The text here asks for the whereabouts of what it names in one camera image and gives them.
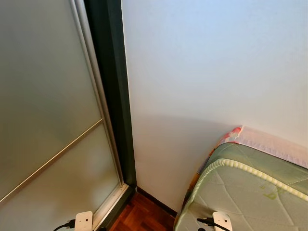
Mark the dark green door frame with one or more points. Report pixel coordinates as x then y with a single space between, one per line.
108 72

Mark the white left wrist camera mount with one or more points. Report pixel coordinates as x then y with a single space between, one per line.
83 221

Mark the frosted glass sliding door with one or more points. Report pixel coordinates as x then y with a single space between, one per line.
43 96

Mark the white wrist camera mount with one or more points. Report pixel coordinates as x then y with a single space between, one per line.
83 221
221 216

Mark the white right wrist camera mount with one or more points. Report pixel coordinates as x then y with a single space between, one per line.
221 216

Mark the dark wooden skirting board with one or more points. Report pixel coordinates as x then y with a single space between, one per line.
156 202

